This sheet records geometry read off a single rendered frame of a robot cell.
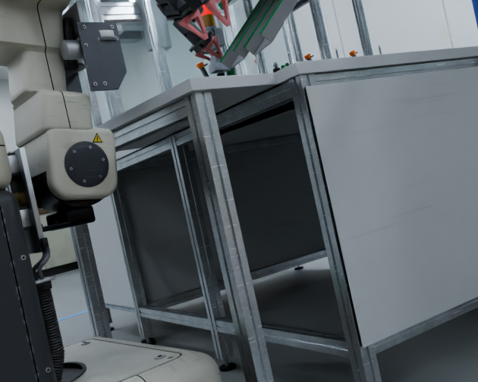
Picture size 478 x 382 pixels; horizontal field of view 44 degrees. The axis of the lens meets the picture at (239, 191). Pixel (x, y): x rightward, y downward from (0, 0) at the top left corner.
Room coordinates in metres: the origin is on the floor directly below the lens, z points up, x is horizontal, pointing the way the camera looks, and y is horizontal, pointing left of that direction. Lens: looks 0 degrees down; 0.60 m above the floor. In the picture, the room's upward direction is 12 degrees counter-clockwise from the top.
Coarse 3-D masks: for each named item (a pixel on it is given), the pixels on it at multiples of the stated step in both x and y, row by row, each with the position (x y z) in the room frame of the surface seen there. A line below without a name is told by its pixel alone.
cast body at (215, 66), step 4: (216, 52) 2.13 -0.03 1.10; (212, 56) 2.13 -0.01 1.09; (212, 60) 2.13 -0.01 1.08; (216, 60) 2.11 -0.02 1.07; (220, 60) 2.12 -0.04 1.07; (212, 64) 2.11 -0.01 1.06; (216, 64) 2.11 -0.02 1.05; (220, 64) 2.12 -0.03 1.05; (212, 68) 2.12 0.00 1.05; (216, 68) 2.11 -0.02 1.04; (220, 68) 2.12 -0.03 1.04; (224, 68) 2.13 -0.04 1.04; (212, 72) 2.13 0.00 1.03; (216, 72) 2.14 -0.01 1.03; (224, 72) 2.17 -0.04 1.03
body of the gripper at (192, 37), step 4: (196, 28) 2.08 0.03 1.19; (188, 32) 2.07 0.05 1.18; (192, 32) 2.07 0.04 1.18; (200, 32) 2.08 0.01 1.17; (208, 32) 2.08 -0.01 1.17; (184, 36) 2.10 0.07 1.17; (188, 36) 2.08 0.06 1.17; (192, 36) 2.08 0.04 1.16; (196, 36) 2.08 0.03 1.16; (192, 40) 2.09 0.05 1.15; (196, 40) 2.08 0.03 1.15; (200, 40) 2.08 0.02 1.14; (204, 40) 2.06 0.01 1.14; (192, 44) 2.11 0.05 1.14; (196, 44) 2.09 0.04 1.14; (200, 44) 2.08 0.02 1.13; (192, 48) 2.11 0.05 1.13
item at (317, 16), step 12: (312, 0) 1.70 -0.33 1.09; (360, 0) 1.80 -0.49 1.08; (312, 12) 1.71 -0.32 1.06; (360, 12) 1.79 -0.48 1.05; (288, 24) 2.08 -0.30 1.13; (360, 24) 1.79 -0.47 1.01; (324, 36) 1.71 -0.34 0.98; (360, 36) 1.80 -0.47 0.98; (300, 48) 2.07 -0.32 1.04; (324, 48) 1.70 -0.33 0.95; (300, 60) 2.07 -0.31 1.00; (264, 72) 1.98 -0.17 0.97
